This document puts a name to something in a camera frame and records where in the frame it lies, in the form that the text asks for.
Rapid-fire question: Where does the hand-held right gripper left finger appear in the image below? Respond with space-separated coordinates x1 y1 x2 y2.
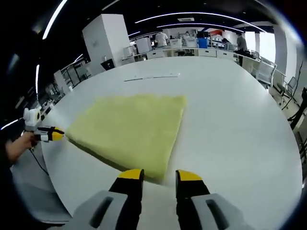
71 169 144 230

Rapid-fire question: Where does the yellow blue black garment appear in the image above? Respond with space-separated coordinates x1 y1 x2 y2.
65 94 188 183

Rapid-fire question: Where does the long white workbench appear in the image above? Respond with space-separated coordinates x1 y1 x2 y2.
121 46 260 65

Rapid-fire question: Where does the wide white pillar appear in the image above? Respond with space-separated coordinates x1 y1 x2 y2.
82 13 131 70

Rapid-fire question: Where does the black cable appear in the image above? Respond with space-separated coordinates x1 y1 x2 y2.
30 147 50 174

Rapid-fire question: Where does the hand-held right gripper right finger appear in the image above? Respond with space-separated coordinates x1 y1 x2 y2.
175 169 243 230

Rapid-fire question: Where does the white office chair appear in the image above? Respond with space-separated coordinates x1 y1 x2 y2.
283 76 298 96
255 57 278 87

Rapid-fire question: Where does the ceiling light strip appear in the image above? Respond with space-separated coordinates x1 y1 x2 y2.
42 0 68 40
157 22 237 29
35 64 40 94
135 11 266 32

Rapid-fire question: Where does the black box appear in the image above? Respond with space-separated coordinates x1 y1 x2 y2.
100 59 115 70

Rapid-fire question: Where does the white cabinet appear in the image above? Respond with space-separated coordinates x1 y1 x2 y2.
136 38 152 54

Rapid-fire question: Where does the person's left hand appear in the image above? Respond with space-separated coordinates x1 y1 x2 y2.
20 131 37 151

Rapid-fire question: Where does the narrow white pillar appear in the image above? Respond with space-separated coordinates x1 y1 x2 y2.
273 25 288 75

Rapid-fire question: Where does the white table power strip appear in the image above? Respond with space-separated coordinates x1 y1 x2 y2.
124 73 180 82

